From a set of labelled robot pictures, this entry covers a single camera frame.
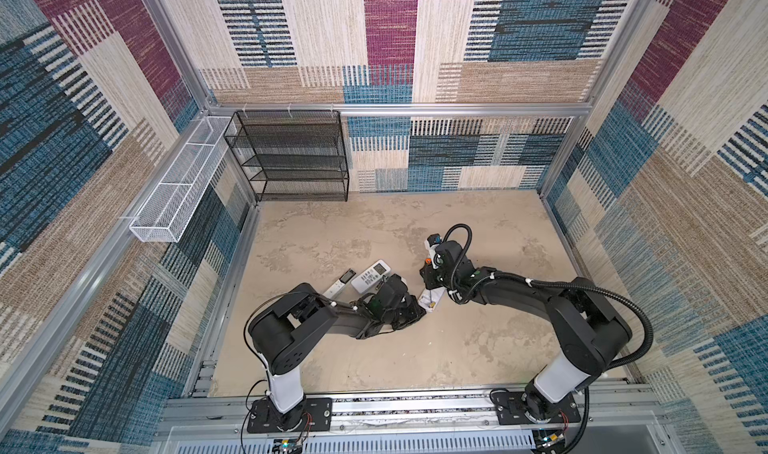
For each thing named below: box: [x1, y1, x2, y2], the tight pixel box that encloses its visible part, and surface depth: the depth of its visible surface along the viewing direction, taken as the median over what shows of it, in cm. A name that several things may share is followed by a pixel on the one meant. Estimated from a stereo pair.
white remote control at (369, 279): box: [351, 259, 391, 294], surface depth 98 cm
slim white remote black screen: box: [322, 268, 357, 299], surface depth 96 cm
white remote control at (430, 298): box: [417, 287, 447, 313], surface depth 93 cm
